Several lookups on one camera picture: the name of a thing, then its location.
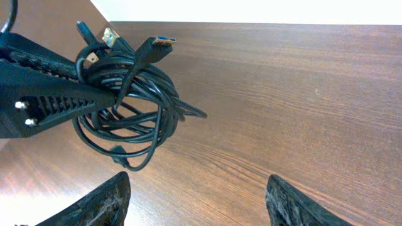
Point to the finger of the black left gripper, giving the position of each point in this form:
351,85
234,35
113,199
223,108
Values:
24,53
32,101

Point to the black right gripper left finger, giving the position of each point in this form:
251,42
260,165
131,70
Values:
105,205

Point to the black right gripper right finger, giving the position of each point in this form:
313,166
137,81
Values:
288,206

